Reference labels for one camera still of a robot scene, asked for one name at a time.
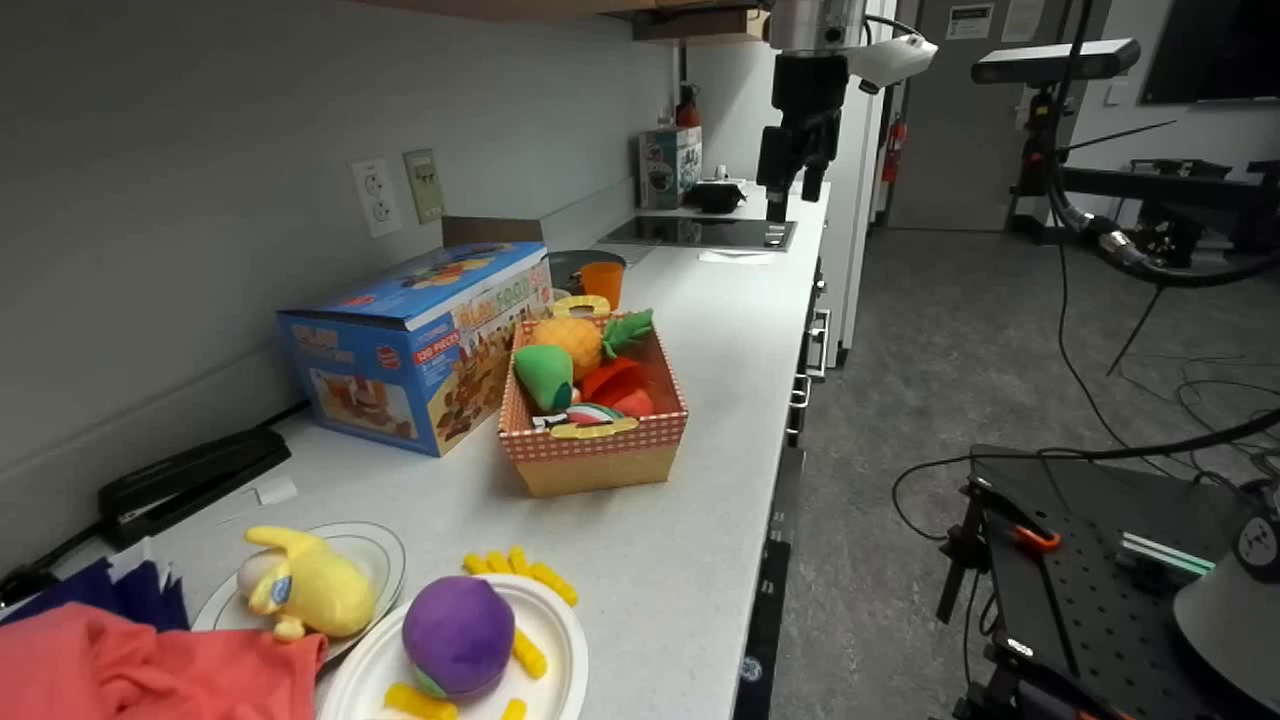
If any black pan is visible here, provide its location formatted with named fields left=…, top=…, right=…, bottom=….
left=685, top=185, right=747, bottom=214

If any red top bottle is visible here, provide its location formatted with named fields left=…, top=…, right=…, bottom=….
left=677, top=86, right=704, bottom=191

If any white paper plate left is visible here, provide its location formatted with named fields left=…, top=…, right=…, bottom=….
left=191, top=519, right=403, bottom=664

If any white paper plate right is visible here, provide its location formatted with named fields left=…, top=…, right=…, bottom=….
left=316, top=577, right=588, bottom=720

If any grey box on counter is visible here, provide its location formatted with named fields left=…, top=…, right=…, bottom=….
left=635, top=129, right=680, bottom=207

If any black camera on stand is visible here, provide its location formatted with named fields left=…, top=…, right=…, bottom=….
left=972, top=37, right=1140, bottom=86

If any black cable on floor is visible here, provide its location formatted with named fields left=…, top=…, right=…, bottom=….
left=889, top=224, right=1280, bottom=545

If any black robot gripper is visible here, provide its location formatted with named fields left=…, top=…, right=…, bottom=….
left=757, top=57, right=848, bottom=224

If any black stapler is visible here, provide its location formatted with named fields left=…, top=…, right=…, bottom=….
left=96, top=427, right=287, bottom=549

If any black induction cooktop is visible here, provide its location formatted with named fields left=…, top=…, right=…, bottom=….
left=603, top=215, right=793, bottom=254

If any pink cloth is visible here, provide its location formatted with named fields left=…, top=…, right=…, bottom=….
left=0, top=605, right=324, bottom=720

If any red plush pepper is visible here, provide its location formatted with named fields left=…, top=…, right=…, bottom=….
left=579, top=359, right=657, bottom=417

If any purple plush ball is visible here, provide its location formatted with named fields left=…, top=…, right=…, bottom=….
left=399, top=577, right=515, bottom=706

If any orange cup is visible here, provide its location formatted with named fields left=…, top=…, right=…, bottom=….
left=575, top=260, right=625, bottom=303

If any black breadboard cart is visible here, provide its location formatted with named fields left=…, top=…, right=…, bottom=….
left=938, top=454, right=1280, bottom=720

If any yellow plush toy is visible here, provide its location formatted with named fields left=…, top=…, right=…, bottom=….
left=241, top=523, right=378, bottom=641

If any blue toy box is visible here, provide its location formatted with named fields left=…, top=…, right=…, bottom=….
left=278, top=242, right=552, bottom=455

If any red checkered cardboard tray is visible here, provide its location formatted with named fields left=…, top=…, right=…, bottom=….
left=499, top=314, right=688, bottom=496

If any white paper plate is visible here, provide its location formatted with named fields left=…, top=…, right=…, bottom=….
left=191, top=519, right=403, bottom=664
left=316, top=577, right=588, bottom=720

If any white wall outlet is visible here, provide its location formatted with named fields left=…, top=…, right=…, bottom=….
left=351, top=161, right=403, bottom=242

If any orange plush fruit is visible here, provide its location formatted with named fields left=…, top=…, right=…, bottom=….
left=534, top=315, right=603, bottom=378

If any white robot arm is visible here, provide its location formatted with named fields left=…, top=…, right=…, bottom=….
left=757, top=0, right=938, bottom=224

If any purple cloth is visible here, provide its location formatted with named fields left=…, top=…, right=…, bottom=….
left=5, top=560, right=191, bottom=634

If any green plush vegetable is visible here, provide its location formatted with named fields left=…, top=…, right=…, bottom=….
left=514, top=346, right=572, bottom=412

